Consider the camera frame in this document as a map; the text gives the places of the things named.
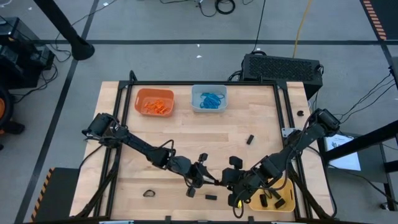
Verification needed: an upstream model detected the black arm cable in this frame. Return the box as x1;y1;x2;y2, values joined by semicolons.
149;139;177;157
232;179;292;219

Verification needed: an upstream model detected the white plastic basket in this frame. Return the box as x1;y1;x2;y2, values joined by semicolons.
190;84;229;113

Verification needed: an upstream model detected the black diagonal beam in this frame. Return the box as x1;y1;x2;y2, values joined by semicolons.
317;119;398;162

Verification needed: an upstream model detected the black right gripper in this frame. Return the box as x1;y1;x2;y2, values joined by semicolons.
218;156;257;208

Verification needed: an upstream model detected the black aluminium table frame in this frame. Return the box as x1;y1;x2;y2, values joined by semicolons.
70;70;338;224

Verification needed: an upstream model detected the coiled black cable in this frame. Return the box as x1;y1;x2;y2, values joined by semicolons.
214;0;236;16

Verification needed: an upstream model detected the black and orange wheel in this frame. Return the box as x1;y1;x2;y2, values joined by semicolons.
0;85;15;147

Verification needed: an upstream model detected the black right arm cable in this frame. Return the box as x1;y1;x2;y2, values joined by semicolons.
232;179;292;219

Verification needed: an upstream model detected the black pole with base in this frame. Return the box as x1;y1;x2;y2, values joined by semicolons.
32;0;96;62

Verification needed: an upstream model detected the white printed paper sheet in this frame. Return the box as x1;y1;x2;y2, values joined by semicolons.
323;133;362;172

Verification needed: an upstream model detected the black cable bundle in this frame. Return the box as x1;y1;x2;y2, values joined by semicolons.
228;70;244;82

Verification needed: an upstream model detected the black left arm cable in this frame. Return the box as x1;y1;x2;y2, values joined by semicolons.
149;139;177;157

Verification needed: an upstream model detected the black perforated computer case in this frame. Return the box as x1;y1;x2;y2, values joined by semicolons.
241;54;324;101

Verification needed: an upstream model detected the black floor cable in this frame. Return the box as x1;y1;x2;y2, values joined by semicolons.
334;73;398;125

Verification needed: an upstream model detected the black equipment cart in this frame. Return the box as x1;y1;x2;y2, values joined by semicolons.
0;17;56;90

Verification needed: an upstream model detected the orange plastic basket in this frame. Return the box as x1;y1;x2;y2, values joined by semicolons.
134;88;175;118

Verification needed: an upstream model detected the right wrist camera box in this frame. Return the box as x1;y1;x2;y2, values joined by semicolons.
222;167;241;186

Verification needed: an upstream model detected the yellow hanging cable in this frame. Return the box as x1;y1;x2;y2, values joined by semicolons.
292;0;313;59

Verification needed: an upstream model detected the yellow plastic basket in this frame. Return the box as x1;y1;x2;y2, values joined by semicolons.
248;177;296;213

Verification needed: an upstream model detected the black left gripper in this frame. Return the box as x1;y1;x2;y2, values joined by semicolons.
173;152;220;198

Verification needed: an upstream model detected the thin black hanging cable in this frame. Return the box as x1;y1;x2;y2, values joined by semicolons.
251;0;267;54

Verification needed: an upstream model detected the black hazard striped mat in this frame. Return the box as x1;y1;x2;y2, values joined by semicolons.
29;167;81;223
362;0;398;41

